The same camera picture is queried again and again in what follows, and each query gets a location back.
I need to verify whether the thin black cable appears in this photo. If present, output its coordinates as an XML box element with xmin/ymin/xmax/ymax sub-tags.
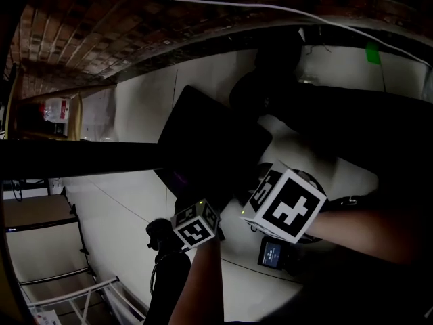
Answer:
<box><xmin>148</xmin><ymin>245</ymin><xmax>190</xmax><ymax>297</ymax></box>

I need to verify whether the black table base and pole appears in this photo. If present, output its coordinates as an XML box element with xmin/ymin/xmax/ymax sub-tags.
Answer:
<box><xmin>0</xmin><ymin>139</ymin><xmax>170</xmax><ymax>181</ymax></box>

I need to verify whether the brown folding board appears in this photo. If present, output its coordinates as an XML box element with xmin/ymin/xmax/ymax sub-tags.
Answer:
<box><xmin>3</xmin><ymin>194</ymin><xmax>99</xmax><ymax>284</ymax></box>

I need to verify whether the person's right forearm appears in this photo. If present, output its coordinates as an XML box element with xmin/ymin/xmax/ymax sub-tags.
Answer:
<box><xmin>306</xmin><ymin>208</ymin><xmax>433</xmax><ymax>267</ymax></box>

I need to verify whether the person's black shoe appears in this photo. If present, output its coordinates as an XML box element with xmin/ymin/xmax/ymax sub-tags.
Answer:
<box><xmin>229</xmin><ymin>71</ymin><xmax>298</xmax><ymax>116</ymax></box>
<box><xmin>145</xmin><ymin>217</ymin><xmax>180</xmax><ymax>253</ymax></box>

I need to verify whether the white paper sheet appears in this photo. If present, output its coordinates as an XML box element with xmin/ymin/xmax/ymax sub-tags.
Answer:
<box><xmin>33</xmin><ymin>309</ymin><xmax>62</xmax><ymax>325</ymax></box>

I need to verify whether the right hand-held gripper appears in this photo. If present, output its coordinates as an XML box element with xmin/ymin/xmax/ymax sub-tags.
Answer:
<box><xmin>238</xmin><ymin>160</ymin><xmax>328</xmax><ymax>245</ymax></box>

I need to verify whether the person's right black shoe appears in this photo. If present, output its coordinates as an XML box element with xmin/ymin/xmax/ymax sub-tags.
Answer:
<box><xmin>229</xmin><ymin>71</ymin><xmax>298</xmax><ymax>116</ymax></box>

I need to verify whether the green tape piece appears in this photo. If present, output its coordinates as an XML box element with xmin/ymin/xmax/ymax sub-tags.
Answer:
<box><xmin>365</xmin><ymin>41</ymin><xmax>382</xmax><ymax>66</ymax></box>

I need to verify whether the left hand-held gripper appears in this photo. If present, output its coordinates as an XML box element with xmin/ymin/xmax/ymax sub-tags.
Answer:
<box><xmin>170</xmin><ymin>198</ymin><xmax>226</xmax><ymax>250</ymax></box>

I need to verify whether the white metal rack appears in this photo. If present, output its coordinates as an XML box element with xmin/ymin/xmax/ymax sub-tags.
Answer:
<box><xmin>26</xmin><ymin>276</ymin><xmax>146</xmax><ymax>325</ymax></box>

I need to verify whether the person's left forearm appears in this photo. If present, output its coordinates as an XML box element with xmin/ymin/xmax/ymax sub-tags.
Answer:
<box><xmin>168</xmin><ymin>237</ymin><xmax>224</xmax><ymax>325</ymax></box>

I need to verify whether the small black screen device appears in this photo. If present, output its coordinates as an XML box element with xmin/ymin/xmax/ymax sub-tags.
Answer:
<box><xmin>256</xmin><ymin>237</ymin><xmax>288</xmax><ymax>271</ymax></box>

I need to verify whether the wrapped water bottle pack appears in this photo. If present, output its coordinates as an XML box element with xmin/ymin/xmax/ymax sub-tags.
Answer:
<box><xmin>39</xmin><ymin>96</ymin><xmax>72</xmax><ymax>125</ymax></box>

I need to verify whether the grey fabric item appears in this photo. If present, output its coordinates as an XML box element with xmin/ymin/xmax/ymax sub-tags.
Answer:
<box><xmin>421</xmin><ymin>65</ymin><xmax>433</xmax><ymax>102</ymax></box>

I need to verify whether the person's left black shoe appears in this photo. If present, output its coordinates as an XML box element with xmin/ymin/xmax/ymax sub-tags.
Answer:
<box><xmin>145</xmin><ymin>217</ymin><xmax>180</xmax><ymax>253</ymax></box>

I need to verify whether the white power cable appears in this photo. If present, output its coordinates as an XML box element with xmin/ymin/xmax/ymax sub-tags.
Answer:
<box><xmin>154</xmin><ymin>0</ymin><xmax>433</xmax><ymax>68</ymax></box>

